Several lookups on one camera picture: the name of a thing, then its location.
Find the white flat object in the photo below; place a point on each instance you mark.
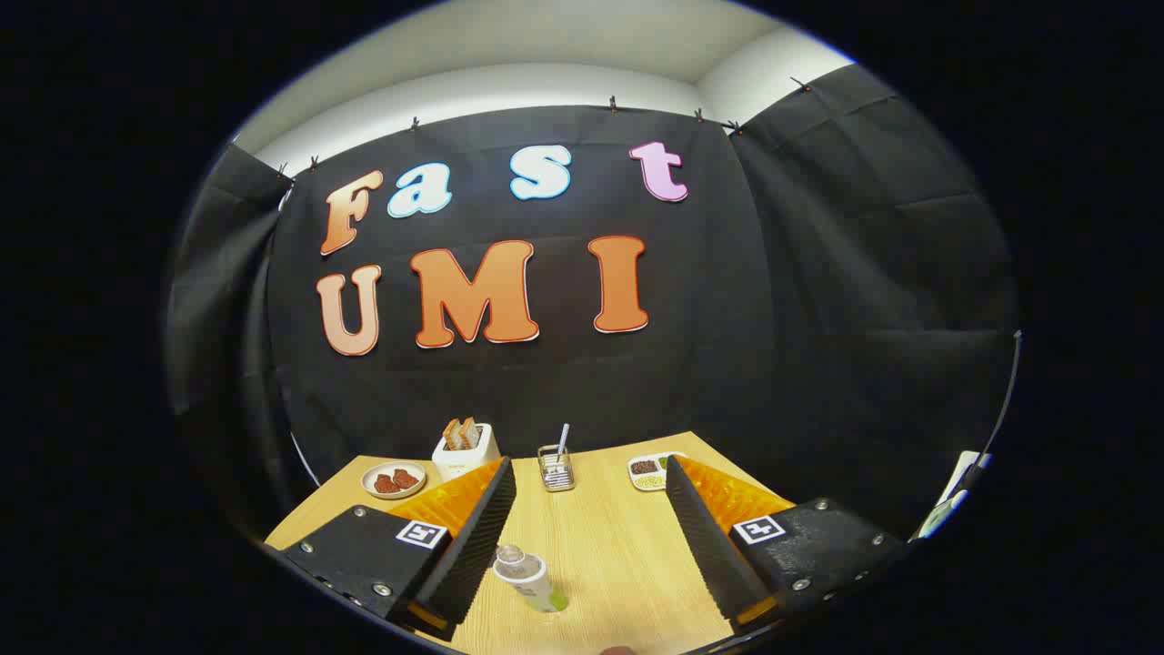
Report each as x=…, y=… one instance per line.
x=953, y=496

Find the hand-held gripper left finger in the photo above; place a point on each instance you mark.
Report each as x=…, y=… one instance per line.
x=477, y=546

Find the red-brown meat piece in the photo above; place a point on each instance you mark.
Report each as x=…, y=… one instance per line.
x=386, y=484
x=406, y=479

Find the wooden table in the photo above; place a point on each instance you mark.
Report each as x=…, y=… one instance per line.
x=609, y=546

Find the white divided bean dish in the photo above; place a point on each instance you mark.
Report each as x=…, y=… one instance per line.
x=647, y=473

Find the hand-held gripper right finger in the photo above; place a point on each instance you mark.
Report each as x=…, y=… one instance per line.
x=705, y=546

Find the white toaster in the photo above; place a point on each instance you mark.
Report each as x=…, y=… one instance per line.
x=464, y=462

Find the clear plastic juice bottle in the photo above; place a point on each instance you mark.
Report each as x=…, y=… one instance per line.
x=527, y=578

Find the small white round plate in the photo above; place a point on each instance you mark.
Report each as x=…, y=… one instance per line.
x=394, y=482

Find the toast slice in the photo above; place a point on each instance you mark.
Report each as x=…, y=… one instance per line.
x=452, y=435
x=470, y=432

